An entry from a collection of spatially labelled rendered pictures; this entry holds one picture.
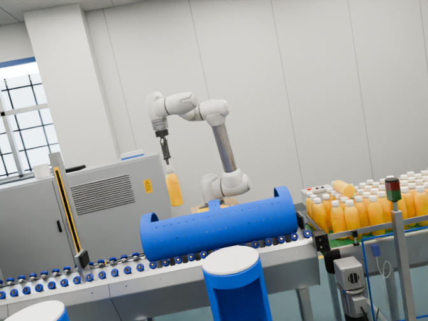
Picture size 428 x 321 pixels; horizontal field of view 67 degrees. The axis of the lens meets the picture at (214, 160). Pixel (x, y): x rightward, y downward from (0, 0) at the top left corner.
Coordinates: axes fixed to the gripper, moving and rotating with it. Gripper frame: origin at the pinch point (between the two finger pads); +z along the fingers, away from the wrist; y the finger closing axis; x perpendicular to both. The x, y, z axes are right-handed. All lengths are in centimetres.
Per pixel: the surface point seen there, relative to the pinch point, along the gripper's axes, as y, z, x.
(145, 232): 8.6, 34.1, -19.7
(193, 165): -282, 36, -6
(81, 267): 0, 50, -64
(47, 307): 46, 48, -60
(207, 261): 33, 47, 13
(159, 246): 10.4, 43.0, -13.4
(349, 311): 30, 90, 79
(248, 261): 42, 47, 32
